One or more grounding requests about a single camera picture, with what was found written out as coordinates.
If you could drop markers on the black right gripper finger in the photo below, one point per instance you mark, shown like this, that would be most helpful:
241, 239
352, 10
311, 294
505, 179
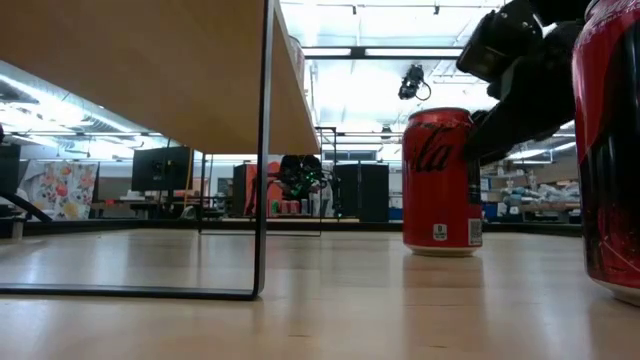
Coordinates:
492, 140

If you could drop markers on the red soda can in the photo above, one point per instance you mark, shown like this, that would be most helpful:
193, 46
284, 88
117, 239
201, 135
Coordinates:
435, 200
610, 150

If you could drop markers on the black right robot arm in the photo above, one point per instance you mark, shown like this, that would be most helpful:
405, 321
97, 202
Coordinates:
560, 10

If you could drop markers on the cluttered background workbench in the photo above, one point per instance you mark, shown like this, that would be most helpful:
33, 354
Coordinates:
540, 205

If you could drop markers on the black cabinet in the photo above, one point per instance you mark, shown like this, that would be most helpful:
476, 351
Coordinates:
362, 192

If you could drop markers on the background robot green lights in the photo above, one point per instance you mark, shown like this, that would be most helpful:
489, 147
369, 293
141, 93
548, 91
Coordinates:
300, 175

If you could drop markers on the orange panel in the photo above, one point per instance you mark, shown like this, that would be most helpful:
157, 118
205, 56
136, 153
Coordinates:
276, 192

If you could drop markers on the yellow pole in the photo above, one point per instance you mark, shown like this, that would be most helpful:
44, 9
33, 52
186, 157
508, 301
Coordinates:
189, 195

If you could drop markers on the black monitor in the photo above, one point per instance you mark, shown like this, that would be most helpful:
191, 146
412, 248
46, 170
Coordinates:
160, 170

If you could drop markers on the floral cloth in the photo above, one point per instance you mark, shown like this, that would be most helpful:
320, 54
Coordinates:
60, 190

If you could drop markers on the hanging black camera device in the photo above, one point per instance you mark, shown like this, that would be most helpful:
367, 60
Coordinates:
411, 82

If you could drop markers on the black metal table frame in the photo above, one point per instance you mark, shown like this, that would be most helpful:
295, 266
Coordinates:
125, 225

